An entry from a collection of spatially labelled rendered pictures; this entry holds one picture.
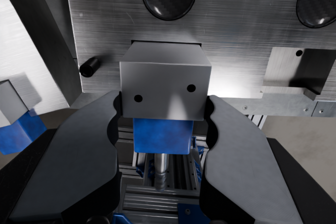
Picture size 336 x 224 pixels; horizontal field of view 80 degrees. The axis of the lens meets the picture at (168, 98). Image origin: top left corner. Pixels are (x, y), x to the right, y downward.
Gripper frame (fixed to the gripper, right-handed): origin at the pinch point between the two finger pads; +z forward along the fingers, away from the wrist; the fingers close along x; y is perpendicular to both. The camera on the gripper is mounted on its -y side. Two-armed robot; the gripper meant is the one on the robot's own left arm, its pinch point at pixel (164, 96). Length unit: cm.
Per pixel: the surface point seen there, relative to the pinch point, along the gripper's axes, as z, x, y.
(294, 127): 94, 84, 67
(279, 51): 7.2, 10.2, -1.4
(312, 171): 93, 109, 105
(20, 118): 6.2, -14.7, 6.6
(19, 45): 7.4, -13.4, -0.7
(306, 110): 13.4, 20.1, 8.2
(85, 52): 4.1, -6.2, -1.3
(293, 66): 7.2, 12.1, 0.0
